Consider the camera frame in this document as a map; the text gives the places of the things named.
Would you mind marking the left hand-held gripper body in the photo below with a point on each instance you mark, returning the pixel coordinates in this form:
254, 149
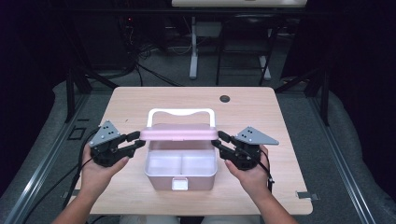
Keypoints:
107, 149

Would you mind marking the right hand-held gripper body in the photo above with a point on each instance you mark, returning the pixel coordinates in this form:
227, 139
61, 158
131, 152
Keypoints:
246, 152

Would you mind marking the white divided tray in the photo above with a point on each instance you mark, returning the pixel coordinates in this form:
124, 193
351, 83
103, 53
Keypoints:
165, 163

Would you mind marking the pink storage box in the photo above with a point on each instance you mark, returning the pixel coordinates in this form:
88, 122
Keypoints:
179, 133

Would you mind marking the person's right hand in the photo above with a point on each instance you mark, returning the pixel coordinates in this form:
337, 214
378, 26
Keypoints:
253, 180

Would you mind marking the person's left hand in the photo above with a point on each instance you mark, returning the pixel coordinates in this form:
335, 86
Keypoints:
96, 177

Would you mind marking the black metal stand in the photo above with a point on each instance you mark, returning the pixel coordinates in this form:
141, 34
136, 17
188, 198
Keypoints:
70, 93
325, 99

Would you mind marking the tall white desk leg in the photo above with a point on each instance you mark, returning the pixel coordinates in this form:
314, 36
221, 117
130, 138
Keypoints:
193, 46

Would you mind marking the black chair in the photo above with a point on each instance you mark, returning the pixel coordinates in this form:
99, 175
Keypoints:
249, 31

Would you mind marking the white background desk top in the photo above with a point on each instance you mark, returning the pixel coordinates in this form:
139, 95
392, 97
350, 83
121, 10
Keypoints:
239, 3

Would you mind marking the aluminium rail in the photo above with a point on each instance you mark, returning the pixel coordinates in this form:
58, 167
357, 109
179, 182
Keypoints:
342, 174
37, 183

